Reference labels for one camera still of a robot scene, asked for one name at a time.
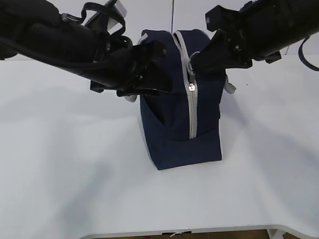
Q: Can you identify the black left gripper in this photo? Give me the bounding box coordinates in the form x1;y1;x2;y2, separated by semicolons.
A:
90;40;172;97

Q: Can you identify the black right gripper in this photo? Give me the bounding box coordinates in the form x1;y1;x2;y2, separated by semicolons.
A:
190;5;282;73

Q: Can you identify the navy blue lunch bag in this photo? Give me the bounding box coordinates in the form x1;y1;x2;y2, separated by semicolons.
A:
139;29;236;170

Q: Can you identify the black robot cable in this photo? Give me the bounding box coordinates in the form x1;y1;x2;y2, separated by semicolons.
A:
298;36;319;72

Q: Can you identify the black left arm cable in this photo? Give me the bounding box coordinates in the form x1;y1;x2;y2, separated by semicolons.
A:
62;1;133;45

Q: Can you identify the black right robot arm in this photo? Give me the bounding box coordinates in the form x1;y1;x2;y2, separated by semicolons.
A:
190;0;319;72

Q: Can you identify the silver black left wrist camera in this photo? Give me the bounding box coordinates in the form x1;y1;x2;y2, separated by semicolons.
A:
83;0;127;35

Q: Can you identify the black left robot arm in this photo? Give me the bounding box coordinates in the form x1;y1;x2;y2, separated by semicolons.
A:
0;0;172;97

